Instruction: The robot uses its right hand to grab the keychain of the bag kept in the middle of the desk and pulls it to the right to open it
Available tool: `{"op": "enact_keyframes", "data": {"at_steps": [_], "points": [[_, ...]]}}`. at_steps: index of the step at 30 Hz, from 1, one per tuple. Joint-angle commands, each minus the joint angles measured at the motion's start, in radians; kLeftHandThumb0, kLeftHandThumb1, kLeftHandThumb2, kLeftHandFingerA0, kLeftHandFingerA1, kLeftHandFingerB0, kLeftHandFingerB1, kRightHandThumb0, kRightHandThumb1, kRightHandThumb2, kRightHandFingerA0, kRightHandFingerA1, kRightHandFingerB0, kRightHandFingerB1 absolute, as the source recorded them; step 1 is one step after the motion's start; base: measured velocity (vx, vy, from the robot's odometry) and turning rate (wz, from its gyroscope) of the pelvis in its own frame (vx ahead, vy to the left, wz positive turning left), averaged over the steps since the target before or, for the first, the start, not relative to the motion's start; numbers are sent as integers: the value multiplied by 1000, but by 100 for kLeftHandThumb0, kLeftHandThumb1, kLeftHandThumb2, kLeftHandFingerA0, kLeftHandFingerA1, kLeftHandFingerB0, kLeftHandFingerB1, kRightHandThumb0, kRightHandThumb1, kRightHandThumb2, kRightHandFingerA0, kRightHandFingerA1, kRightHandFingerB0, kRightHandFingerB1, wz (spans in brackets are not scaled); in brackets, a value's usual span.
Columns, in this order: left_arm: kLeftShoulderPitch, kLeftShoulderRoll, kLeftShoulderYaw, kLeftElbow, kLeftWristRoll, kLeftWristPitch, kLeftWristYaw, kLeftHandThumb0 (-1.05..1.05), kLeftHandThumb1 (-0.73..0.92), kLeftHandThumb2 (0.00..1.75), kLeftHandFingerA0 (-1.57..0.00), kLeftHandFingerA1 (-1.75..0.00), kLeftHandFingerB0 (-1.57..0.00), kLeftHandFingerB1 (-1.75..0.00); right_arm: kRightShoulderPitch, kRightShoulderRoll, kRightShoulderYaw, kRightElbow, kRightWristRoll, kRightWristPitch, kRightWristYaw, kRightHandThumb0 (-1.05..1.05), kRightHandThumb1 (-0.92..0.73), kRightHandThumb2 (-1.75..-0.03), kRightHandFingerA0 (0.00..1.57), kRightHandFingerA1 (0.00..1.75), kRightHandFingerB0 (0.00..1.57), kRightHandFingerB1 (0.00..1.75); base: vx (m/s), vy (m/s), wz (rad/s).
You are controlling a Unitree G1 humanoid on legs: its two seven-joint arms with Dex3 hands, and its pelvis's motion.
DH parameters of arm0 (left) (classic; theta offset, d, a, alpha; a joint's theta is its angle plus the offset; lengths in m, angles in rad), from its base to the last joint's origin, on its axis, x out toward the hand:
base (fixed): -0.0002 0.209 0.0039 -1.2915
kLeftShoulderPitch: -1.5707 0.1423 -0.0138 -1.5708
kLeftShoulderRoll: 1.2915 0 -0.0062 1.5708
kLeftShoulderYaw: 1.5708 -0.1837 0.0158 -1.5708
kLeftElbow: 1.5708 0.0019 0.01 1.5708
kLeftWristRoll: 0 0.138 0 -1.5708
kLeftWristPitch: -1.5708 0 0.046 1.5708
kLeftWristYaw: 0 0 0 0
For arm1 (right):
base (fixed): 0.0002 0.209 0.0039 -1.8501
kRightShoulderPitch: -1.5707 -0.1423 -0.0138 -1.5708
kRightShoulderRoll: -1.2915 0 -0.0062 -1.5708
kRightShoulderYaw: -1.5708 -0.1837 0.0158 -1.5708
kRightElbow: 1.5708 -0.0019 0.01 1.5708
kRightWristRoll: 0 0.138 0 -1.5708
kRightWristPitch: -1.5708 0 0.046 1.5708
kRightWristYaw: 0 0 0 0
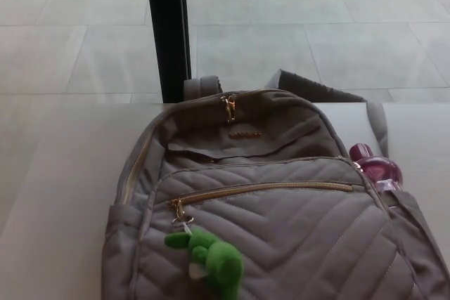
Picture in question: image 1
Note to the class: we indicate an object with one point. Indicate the grey quilted backpack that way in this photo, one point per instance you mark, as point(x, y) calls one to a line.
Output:
point(281, 229)

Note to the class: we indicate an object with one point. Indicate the purple plastic water bottle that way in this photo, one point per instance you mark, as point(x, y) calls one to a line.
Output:
point(378, 170)

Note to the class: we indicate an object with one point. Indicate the black vertical window frame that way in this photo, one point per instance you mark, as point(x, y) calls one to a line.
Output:
point(168, 26)

